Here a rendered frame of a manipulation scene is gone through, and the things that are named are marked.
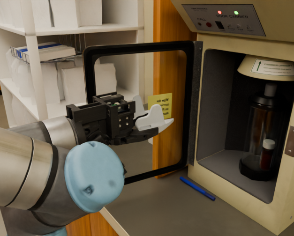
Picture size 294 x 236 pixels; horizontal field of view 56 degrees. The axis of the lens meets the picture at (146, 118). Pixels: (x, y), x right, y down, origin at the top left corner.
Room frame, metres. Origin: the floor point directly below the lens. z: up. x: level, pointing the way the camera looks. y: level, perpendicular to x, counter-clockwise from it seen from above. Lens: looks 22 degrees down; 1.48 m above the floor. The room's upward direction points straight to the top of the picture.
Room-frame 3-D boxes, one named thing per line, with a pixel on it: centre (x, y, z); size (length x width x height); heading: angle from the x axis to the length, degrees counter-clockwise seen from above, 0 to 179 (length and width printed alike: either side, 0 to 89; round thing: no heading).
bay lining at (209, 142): (0.73, -0.33, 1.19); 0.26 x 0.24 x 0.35; 36
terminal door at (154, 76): (0.70, 0.01, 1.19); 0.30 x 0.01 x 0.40; 116
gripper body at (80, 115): (0.47, 0.08, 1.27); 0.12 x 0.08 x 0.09; 126
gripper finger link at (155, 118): (0.51, -0.02, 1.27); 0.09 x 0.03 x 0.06; 113
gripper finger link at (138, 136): (0.48, 0.02, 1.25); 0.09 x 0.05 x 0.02; 113
